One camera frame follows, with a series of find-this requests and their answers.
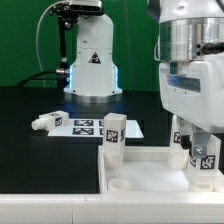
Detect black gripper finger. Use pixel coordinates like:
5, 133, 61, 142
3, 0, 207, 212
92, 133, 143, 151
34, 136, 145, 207
191, 126, 211, 158
178, 118, 194, 151

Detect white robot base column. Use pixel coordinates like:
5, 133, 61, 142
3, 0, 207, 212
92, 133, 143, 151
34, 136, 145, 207
64, 15, 122, 103

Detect grey cable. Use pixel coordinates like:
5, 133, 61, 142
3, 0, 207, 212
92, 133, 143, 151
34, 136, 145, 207
35, 0, 68, 88

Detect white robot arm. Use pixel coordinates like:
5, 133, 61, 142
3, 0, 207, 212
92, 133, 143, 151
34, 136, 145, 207
147, 0, 224, 158

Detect white square tabletop tray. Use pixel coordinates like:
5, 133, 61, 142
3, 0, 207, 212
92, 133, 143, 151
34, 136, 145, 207
97, 145, 224, 195

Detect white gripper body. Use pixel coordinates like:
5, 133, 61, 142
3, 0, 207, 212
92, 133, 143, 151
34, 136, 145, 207
159, 60, 224, 133

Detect white sheet with tags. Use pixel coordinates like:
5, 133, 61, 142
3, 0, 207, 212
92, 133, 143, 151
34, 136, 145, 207
48, 119, 144, 138

